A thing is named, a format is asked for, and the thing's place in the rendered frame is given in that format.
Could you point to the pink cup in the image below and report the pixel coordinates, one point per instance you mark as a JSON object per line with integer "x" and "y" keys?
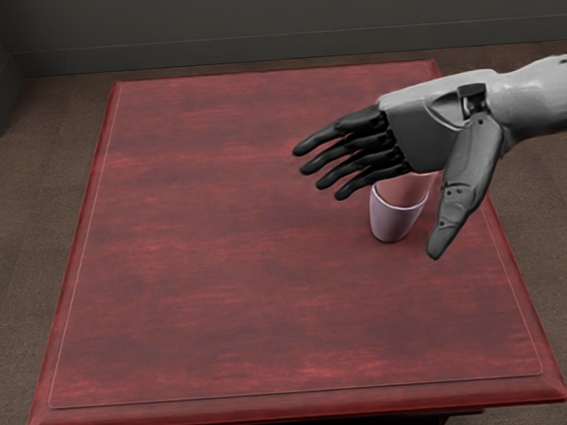
{"x": 401, "y": 192}

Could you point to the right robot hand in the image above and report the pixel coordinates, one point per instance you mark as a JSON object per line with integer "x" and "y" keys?
{"x": 419, "y": 130}

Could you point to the lavender cup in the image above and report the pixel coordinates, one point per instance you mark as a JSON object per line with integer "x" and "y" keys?
{"x": 392, "y": 224}

